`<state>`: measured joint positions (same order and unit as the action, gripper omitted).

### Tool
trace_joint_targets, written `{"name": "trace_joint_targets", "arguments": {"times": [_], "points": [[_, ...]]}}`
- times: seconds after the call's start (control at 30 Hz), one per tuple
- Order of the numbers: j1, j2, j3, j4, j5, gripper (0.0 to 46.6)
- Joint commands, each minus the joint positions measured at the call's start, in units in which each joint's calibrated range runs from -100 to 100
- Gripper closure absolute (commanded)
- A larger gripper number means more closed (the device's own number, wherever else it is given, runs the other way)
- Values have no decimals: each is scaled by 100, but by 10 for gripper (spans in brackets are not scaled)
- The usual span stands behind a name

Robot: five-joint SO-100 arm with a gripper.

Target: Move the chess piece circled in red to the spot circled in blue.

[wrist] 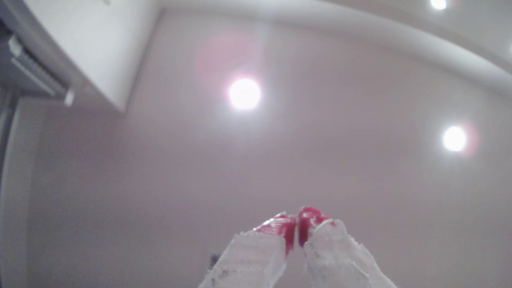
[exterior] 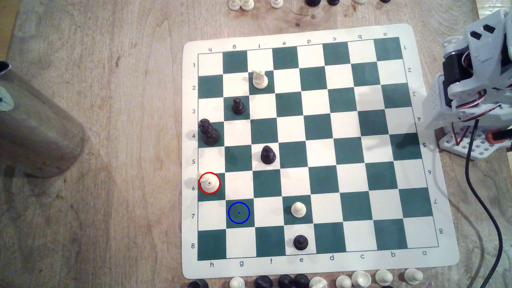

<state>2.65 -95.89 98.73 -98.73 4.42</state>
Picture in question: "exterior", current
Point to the white knight chess piece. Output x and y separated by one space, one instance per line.
260 79

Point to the white printed robot arm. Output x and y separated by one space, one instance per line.
486 52

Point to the white pawn chess piece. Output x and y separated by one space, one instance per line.
236 283
298 209
210 184

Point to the brushed metal cup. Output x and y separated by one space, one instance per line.
36 128

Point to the orange black clamp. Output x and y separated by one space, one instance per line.
498 136

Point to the green white chess mat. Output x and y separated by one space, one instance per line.
316 104

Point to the black pawn chess piece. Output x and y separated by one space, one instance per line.
300 242
239 107

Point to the black queen chess piece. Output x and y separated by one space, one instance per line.
210 134

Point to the white lattice arm base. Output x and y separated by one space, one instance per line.
476 147

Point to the black bishop chess piece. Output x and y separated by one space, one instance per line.
268 155

